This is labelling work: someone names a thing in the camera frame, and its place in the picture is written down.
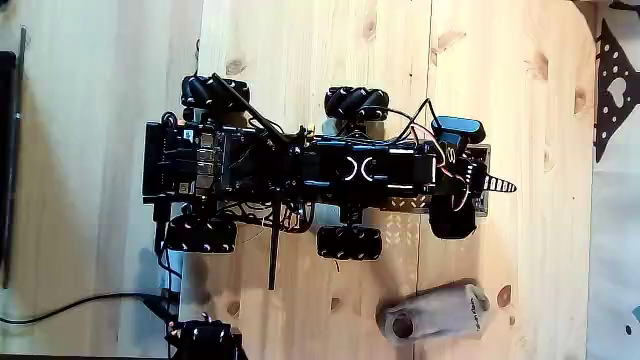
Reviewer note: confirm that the black sock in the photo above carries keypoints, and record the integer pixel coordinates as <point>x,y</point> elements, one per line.
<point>450,222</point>

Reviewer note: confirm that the rolled grey sock with print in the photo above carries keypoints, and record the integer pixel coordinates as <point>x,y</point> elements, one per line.
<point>440,312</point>

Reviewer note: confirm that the black mecanum wheel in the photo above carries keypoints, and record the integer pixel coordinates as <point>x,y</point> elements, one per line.
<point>357,102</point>
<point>350,242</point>
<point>215,92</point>
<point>200,235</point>

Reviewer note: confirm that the white patterned cloth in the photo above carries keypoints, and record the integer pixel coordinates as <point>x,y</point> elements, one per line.
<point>615,250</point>

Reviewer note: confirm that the black perforated heart cutout plate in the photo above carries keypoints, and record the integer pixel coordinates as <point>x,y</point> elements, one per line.
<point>605,65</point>

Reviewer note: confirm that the black antenna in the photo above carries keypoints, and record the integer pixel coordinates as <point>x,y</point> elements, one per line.
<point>250,110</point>
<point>274,250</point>

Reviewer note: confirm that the black device with white marks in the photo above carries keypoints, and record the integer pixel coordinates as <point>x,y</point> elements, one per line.
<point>205,340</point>

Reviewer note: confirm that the thin dark rod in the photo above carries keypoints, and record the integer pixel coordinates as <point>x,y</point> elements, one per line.
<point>15,125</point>

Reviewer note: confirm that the black flat device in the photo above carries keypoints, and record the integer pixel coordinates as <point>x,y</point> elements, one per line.
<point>6,150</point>

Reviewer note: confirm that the blue and black camera box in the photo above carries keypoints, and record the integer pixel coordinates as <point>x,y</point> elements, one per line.
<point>460,127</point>

